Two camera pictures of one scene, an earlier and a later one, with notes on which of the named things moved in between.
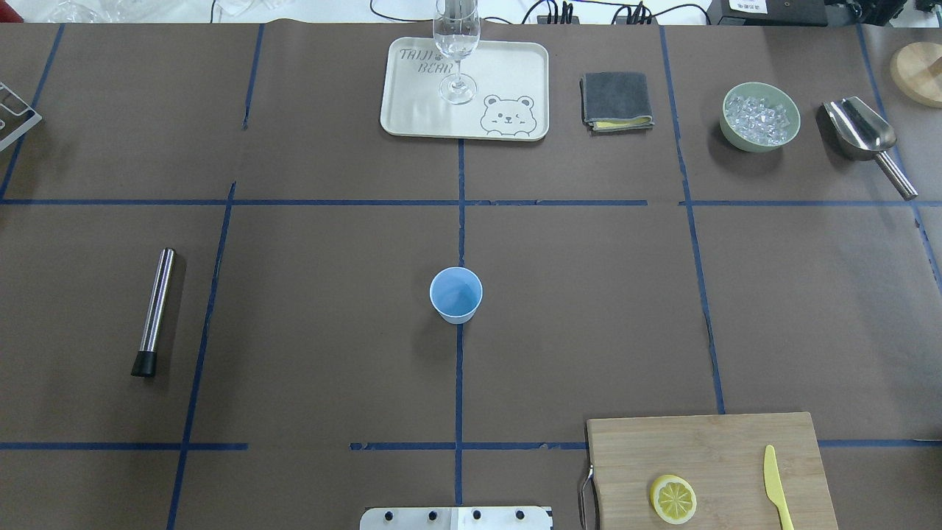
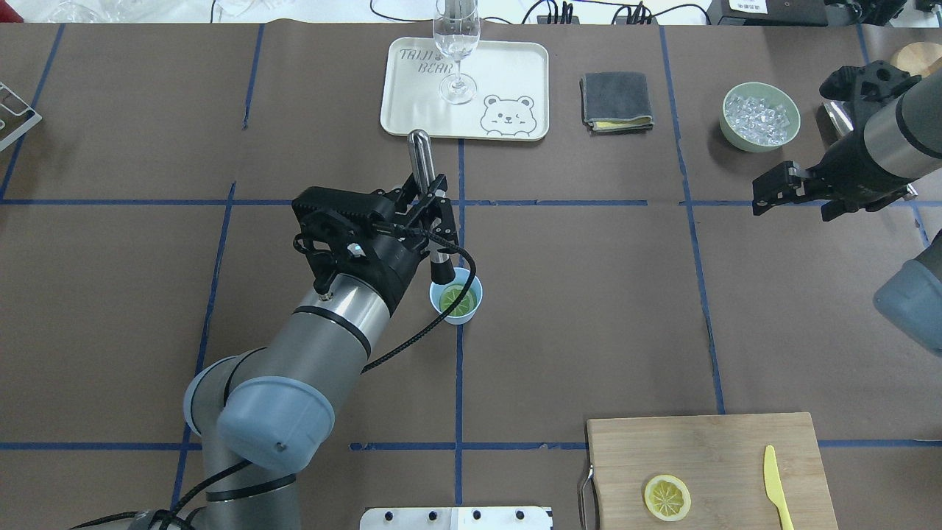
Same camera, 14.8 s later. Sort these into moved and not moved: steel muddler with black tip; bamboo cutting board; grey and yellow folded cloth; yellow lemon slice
Moved: steel muddler with black tip
Not moved: bamboo cutting board; grey and yellow folded cloth; yellow lemon slice
